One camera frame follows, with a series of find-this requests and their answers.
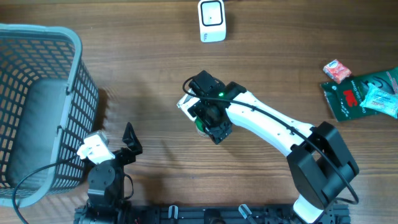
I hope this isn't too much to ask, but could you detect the white barcode scanner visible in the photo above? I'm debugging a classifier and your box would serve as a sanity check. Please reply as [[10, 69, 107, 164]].
[[198, 0, 226, 43]]

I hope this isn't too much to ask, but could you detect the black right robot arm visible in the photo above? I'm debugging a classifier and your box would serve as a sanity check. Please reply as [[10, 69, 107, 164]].
[[177, 70, 359, 223]]

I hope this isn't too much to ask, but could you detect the green lid jar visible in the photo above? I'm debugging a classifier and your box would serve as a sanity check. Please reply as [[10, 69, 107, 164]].
[[195, 118, 209, 138]]

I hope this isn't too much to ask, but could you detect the teal wipes packet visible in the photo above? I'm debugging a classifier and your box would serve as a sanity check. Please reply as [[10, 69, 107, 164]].
[[360, 83, 397, 119]]

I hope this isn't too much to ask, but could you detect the grey plastic lattice basket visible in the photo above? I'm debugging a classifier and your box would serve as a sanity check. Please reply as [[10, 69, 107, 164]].
[[1, 24, 99, 207]]

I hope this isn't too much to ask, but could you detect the small red orange packet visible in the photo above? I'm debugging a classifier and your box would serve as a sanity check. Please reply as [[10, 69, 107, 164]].
[[323, 60, 352, 84]]

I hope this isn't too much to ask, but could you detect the black left camera cable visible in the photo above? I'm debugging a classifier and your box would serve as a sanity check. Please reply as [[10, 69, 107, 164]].
[[11, 154, 85, 224]]

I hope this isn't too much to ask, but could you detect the green glove package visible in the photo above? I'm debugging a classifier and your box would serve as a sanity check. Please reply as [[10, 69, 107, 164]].
[[321, 68, 397, 121]]

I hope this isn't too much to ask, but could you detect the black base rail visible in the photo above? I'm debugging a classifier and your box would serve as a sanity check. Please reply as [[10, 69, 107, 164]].
[[124, 203, 351, 224]]

